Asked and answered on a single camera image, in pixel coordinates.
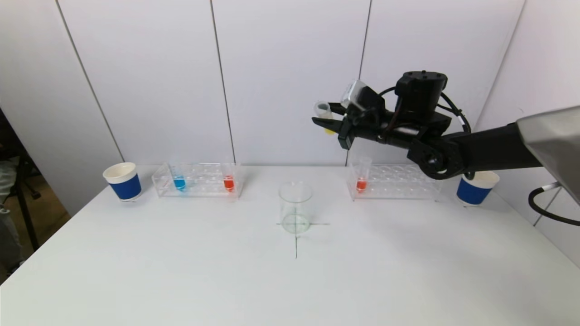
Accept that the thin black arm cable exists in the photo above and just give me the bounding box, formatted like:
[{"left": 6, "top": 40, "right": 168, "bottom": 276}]
[{"left": 378, "top": 86, "right": 472, "bottom": 134}]

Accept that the test tube with yellow pigment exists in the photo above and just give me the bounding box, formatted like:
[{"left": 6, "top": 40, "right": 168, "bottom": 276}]
[{"left": 314, "top": 101, "right": 337, "bottom": 135}]

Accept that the test tube with blue liquid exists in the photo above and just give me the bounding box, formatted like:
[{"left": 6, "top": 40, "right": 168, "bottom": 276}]
[{"left": 170, "top": 159, "right": 188, "bottom": 192}]

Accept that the black tripod stand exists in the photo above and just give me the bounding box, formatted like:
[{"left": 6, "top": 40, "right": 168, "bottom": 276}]
[{"left": 11, "top": 154, "right": 42, "bottom": 252}]

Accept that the thick black hanging cable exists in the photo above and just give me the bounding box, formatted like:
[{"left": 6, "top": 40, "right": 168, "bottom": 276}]
[{"left": 528, "top": 181, "right": 580, "bottom": 226}]

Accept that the clear glass beaker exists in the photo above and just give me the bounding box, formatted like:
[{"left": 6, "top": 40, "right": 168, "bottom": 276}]
[{"left": 278, "top": 182, "right": 313, "bottom": 235}]

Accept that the clear acrylic test tube rack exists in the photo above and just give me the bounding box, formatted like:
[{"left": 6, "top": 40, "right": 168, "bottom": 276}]
[
  {"left": 347, "top": 163, "right": 444, "bottom": 202},
  {"left": 152, "top": 163, "right": 242, "bottom": 199}
]

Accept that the person in grey trousers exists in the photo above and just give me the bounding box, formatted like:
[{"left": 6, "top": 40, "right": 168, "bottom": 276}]
[{"left": 0, "top": 161, "right": 23, "bottom": 272}]

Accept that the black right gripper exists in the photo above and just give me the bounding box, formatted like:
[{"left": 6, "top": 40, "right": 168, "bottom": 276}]
[{"left": 311, "top": 102, "right": 383, "bottom": 150}]

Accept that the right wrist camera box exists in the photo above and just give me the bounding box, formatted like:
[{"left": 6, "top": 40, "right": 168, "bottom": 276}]
[{"left": 341, "top": 80, "right": 368, "bottom": 110}]

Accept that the test tube with red liquid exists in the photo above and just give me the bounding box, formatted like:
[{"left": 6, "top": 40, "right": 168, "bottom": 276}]
[
  {"left": 356, "top": 157, "right": 373, "bottom": 194},
  {"left": 222, "top": 159, "right": 237, "bottom": 193}
]

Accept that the blue white paper cup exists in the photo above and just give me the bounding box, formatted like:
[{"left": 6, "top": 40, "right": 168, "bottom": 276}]
[
  {"left": 103, "top": 163, "right": 143, "bottom": 202},
  {"left": 456, "top": 171, "right": 500, "bottom": 207}
]

